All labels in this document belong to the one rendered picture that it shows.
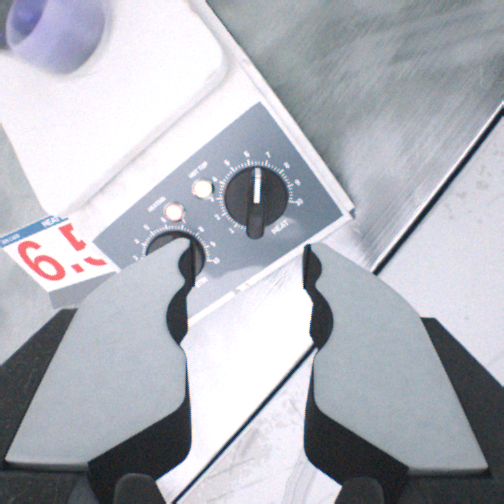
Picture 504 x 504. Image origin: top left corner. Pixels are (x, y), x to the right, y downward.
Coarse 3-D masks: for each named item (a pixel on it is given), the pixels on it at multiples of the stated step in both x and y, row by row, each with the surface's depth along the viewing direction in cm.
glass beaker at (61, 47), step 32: (0, 0) 12; (32, 0) 13; (64, 0) 14; (96, 0) 15; (0, 32) 13; (32, 32) 13; (64, 32) 15; (96, 32) 16; (32, 64) 15; (64, 64) 16
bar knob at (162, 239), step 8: (168, 232) 20; (176, 232) 20; (152, 240) 20; (160, 240) 20; (168, 240) 20; (152, 248) 20; (200, 248) 20; (200, 256) 20; (200, 264) 21; (200, 272) 21
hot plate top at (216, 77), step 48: (144, 0) 16; (144, 48) 16; (192, 48) 16; (0, 96) 19; (48, 96) 18; (96, 96) 17; (144, 96) 16; (192, 96) 16; (48, 144) 18; (96, 144) 17; (144, 144) 17; (48, 192) 18
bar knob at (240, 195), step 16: (240, 176) 18; (256, 176) 17; (272, 176) 18; (240, 192) 19; (256, 192) 17; (272, 192) 19; (240, 208) 19; (256, 208) 18; (272, 208) 19; (256, 224) 18
